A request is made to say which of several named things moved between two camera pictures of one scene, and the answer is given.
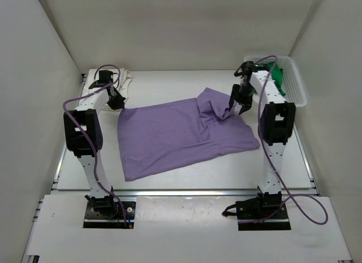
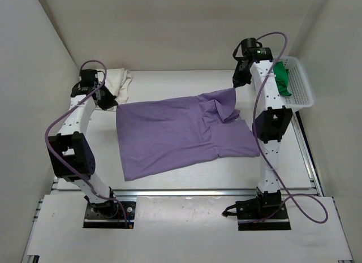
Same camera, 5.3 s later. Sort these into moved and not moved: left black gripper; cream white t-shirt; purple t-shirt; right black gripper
Moved: right black gripper; left black gripper
Not moved: purple t-shirt; cream white t-shirt
